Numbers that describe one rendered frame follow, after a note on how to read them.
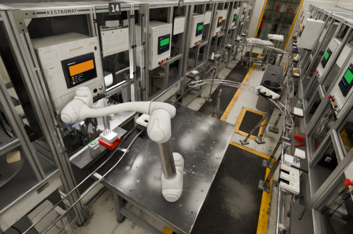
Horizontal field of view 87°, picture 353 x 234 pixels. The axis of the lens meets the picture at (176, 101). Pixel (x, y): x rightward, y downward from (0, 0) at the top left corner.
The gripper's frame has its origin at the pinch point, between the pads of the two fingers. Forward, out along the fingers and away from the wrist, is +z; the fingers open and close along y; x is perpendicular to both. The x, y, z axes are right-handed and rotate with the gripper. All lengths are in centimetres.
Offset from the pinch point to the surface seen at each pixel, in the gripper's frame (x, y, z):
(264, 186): 154, -128, 107
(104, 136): 0.9, -11.8, 11.9
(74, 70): -7, -1, -52
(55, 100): -9.5, 14.2, -34.8
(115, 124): -13.7, -38.5, 21.9
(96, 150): 3.2, -0.4, 16.8
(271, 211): 166, -100, 111
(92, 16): -11, -24, -84
